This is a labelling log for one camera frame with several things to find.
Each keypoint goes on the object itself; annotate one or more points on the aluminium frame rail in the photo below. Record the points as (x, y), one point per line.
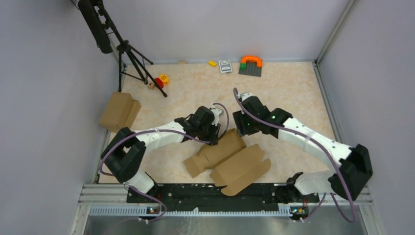
(110, 200)

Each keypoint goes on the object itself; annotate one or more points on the red round toy disc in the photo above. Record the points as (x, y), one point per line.
(159, 82)

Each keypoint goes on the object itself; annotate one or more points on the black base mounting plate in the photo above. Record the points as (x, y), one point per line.
(208, 197)

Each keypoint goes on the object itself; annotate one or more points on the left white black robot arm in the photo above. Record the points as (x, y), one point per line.
(125, 152)

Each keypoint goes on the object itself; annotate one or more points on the brown cardboard box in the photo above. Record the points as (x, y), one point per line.
(120, 111)
(234, 165)

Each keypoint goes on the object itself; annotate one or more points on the black camera tripod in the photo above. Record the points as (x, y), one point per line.
(101, 26)

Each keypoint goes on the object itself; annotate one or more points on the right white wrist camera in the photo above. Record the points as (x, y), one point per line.
(244, 96)

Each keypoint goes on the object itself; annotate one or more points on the small wooden cube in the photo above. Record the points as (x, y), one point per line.
(151, 86)

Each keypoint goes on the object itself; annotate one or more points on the orange arch block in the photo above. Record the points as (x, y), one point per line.
(251, 58)

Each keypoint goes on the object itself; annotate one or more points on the playing card deck box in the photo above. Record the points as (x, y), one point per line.
(225, 66)

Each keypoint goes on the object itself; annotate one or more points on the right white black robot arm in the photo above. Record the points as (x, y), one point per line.
(349, 168)

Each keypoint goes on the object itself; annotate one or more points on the yellow small block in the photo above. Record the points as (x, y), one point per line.
(212, 63)

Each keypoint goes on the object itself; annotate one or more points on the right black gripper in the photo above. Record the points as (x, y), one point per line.
(242, 129)

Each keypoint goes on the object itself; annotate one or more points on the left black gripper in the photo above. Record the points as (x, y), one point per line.
(213, 137)

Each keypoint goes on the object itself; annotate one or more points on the folded brown cardboard box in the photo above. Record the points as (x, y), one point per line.
(120, 111)

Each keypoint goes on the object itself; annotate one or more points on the yellow round toy disc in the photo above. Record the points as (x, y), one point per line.
(165, 79)

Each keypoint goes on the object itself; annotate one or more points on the grey building baseplate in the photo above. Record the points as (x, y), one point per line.
(251, 70)

